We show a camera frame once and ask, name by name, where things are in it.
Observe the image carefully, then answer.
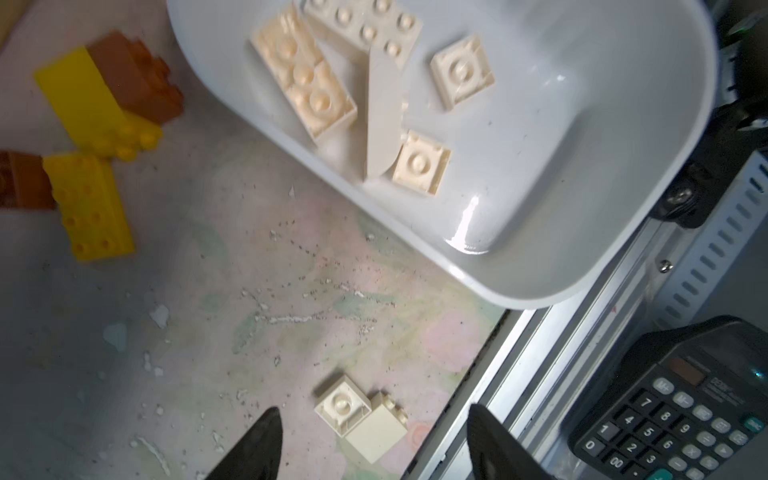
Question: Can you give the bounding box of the yellow 2x4 lego brick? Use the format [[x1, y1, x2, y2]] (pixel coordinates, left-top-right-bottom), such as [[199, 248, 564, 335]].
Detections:
[[43, 152, 135, 261]]

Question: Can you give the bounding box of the cream lego brick front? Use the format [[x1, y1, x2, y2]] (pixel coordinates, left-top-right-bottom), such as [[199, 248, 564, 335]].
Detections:
[[314, 375, 372, 438]]

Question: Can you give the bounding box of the yellow brown lego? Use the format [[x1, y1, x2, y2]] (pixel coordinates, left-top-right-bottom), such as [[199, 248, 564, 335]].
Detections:
[[34, 31, 184, 161]]

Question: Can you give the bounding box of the white 2x4 lego brick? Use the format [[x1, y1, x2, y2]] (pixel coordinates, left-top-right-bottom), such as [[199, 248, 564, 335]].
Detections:
[[303, 0, 423, 70]]

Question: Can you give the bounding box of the brown lego brick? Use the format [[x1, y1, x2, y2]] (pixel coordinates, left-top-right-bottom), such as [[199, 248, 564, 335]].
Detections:
[[1, 150, 56, 210]]

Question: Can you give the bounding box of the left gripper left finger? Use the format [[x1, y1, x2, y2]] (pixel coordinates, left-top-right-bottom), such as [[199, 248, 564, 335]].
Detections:
[[206, 406, 283, 480]]

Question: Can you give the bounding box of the cream curved lego brick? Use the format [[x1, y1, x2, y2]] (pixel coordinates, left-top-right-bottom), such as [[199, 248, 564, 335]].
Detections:
[[364, 48, 404, 181]]

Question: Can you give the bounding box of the cream 2x4 lego brick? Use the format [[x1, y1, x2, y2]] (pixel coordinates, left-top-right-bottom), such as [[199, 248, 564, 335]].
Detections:
[[250, 4, 358, 145]]

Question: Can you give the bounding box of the cream square lego brick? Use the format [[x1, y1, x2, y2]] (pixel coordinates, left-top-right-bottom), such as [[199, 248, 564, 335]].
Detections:
[[346, 391, 408, 464]]

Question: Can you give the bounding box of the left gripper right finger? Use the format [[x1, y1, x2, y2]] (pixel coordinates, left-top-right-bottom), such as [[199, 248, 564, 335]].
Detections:
[[467, 404, 553, 480]]

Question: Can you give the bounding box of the small white 2x2 lego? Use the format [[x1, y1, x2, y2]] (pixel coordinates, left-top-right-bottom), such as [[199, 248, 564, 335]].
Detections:
[[391, 129, 452, 196], [430, 34, 495, 111]]

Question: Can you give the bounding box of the black calculator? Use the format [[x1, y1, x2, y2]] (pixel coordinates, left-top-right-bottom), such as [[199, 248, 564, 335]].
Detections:
[[568, 315, 767, 479]]

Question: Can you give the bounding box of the white plastic bin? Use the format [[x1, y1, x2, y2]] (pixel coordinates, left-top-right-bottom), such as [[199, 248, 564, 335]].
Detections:
[[167, 1, 718, 309]]

